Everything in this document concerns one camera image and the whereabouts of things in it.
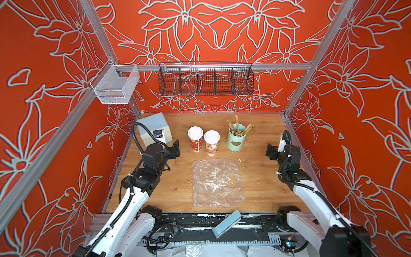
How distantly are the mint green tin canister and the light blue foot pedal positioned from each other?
14.4 inches

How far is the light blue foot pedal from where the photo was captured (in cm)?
69

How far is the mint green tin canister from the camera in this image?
35.4 inches
